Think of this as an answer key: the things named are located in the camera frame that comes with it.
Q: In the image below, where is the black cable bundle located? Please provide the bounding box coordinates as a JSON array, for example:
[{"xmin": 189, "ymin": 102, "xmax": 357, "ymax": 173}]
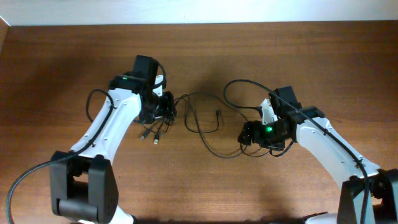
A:
[{"xmin": 139, "ymin": 91, "xmax": 280, "ymax": 159}]

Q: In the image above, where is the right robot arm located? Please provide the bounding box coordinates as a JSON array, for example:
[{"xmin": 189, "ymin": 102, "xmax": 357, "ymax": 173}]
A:
[{"xmin": 238, "ymin": 86, "xmax": 397, "ymax": 223}]

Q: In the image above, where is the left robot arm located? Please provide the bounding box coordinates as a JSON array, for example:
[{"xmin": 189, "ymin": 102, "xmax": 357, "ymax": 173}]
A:
[{"xmin": 49, "ymin": 55, "xmax": 176, "ymax": 223}]

